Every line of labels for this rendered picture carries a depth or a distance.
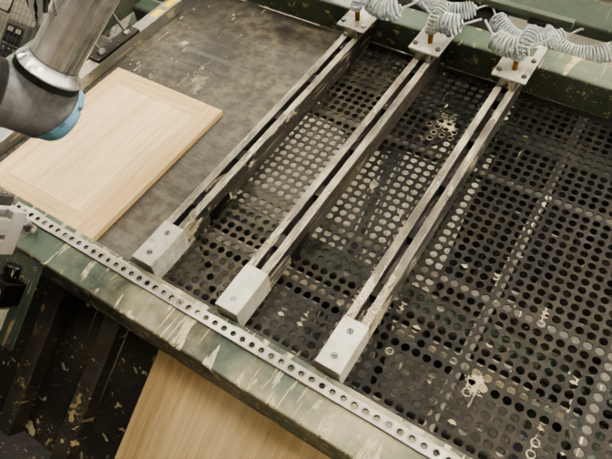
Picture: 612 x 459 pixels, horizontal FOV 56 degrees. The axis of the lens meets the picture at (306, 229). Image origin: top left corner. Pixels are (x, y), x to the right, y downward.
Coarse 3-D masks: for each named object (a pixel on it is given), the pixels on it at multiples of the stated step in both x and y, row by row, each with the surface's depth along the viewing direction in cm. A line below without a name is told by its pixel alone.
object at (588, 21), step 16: (464, 0) 219; (512, 0) 207; (528, 0) 205; (544, 0) 203; (560, 0) 201; (576, 0) 199; (592, 0) 197; (576, 16) 199; (592, 16) 197; (608, 16) 195; (592, 32) 199; (608, 32) 195; (400, 64) 224; (384, 80) 221; (368, 112) 218; (272, 288) 203; (384, 336) 156; (416, 352) 197; (592, 448) 175
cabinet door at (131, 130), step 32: (96, 96) 182; (128, 96) 181; (160, 96) 180; (96, 128) 173; (128, 128) 172; (160, 128) 172; (192, 128) 170; (32, 160) 166; (64, 160) 166; (96, 160) 165; (128, 160) 164; (160, 160) 163; (32, 192) 159; (64, 192) 158; (96, 192) 158; (128, 192) 157; (96, 224) 151
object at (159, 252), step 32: (352, 0) 175; (352, 32) 182; (320, 64) 177; (288, 96) 169; (320, 96) 176; (256, 128) 161; (288, 128) 167; (224, 160) 154; (256, 160) 158; (192, 192) 148; (224, 192) 151; (192, 224) 144; (160, 256) 137
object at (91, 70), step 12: (180, 0) 208; (168, 12) 206; (144, 24) 200; (156, 24) 203; (144, 36) 200; (120, 48) 193; (132, 48) 198; (108, 60) 191; (84, 72) 186; (96, 72) 188; (84, 84) 186; (0, 132) 171; (12, 132) 171; (0, 144) 169; (12, 144) 172; (0, 156) 170
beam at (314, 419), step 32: (64, 224) 147; (32, 256) 142; (64, 256) 141; (64, 288) 147; (96, 288) 135; (128, 288) 135; (128, 320) 131; (160, 320) 129; (192, 320) 129; (224, 320) 128; (192, 352) 124; (224, 352) 123; (288, 352) 123; (224, 384) 125; (256, 384) 119; (288, 384) 118; (288, 416) 115; (320, 416) 114; (352, 416) 114; (320, 448) 118; (352, 448) 110; (384, 448) 110; (448, 448) 109
